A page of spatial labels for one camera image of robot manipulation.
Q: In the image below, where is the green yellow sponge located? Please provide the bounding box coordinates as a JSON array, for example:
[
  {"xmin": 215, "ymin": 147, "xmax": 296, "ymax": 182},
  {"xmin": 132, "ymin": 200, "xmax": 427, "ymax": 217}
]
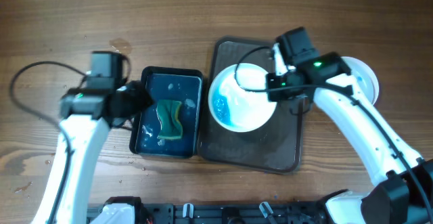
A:
[{"xmin": 156, "ymin": 99, "xmax": 183, "ymax": 140}]

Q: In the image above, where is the white plate blue smear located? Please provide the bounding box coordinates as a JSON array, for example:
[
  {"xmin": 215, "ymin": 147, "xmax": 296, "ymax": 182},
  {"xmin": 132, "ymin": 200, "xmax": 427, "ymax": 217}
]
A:
[{"xmin": 342, "ymin": 56, "xmax": 371, "ymax": 102}]

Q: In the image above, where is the white plate blue dot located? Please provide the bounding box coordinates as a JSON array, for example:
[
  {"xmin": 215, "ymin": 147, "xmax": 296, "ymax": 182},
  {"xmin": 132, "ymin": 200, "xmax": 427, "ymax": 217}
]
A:
[{"xmin": 208, "ymin": 63, "xmax": 277, "ymax": 133}]

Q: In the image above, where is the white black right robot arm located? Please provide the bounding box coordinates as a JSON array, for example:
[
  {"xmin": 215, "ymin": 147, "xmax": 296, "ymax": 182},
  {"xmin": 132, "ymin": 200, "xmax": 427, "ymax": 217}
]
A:
[{"xmin": 267, "ymin": 51, "xmax": 432, "ymax": 223}]

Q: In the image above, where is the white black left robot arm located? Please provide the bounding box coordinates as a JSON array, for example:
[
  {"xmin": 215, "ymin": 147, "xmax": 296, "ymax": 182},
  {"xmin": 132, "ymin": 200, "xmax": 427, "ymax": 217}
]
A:
[{"xmin": 32, "ymin": 81, "xmax": 152, "ymax": 223}]

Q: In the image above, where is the black water basin tray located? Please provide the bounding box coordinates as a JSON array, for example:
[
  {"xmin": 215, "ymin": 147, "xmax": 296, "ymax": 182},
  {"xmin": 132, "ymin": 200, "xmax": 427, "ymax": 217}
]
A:
[{"xmin": 129, "ymin": 66, "xmax": 203, "ymax": 158}]

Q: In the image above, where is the dark brown serving tray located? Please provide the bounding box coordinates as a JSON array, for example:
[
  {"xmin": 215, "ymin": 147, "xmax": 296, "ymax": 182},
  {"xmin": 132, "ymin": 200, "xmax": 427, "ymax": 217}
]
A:
[{"xmin": 197, "ymin": 36, "xmax": 304, "ymax": 175}]

